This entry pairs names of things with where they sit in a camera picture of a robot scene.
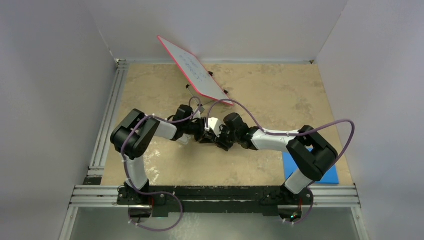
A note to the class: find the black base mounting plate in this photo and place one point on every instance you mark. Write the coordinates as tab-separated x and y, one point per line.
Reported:
267	200

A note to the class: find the red framed whiteboard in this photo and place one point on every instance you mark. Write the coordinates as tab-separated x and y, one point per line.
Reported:
194	71

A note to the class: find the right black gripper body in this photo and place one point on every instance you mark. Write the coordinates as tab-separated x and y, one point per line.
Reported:
225	135

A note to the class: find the aluminium rail frame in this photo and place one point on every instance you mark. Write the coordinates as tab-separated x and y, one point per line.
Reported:
92	195

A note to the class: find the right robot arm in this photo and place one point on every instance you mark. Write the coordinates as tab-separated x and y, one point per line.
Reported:
312	154

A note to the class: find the white stapler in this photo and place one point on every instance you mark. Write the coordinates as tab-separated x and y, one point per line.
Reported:
184	139

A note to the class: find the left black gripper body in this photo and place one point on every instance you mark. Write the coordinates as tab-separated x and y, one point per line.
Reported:
197	128

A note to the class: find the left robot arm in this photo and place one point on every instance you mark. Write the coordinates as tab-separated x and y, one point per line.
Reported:
132	137

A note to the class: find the blue foam pad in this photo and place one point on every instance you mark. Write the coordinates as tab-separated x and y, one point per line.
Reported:
330	178

